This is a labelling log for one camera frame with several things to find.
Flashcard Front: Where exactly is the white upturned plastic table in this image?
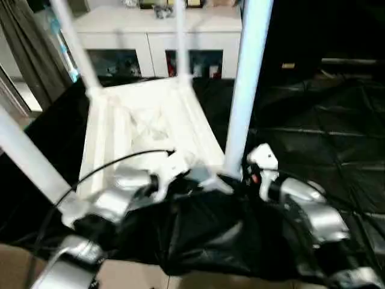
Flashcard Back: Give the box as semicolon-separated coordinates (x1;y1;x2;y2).
57;75;250;228

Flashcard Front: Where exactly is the grey curtain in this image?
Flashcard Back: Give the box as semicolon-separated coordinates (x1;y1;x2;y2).
0;0;76;112

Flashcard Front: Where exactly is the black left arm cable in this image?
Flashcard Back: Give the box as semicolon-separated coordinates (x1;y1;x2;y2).
24;149;176;284

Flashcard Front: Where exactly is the black work mat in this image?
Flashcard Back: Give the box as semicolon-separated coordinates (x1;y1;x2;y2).
0;72;385;287

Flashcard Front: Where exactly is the white glass-door cabinet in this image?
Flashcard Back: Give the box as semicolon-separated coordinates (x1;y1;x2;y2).
71;3;242;80

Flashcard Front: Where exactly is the white plastic table leg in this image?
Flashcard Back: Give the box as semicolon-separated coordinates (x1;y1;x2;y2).
172;0;193;82
221;0;274;178
49;0;104;100
0;108;76;208

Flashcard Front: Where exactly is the grey crumpled object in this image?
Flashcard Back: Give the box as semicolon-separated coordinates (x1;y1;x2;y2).
152;3;175;19

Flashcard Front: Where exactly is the black case with yellow label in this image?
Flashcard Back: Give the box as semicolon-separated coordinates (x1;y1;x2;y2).
241;0;385;82

